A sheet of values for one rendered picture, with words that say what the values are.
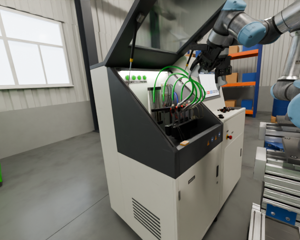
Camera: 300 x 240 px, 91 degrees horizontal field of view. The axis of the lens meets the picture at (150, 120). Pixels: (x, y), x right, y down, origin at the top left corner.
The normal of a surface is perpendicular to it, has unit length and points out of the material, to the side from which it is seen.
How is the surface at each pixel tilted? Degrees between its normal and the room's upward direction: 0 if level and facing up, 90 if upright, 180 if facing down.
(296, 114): 98
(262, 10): 90
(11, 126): 90
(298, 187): 90
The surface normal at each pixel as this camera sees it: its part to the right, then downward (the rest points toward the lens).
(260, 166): -0.61, 0.22
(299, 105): -0.88, 0.29
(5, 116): 0.79, 0.08
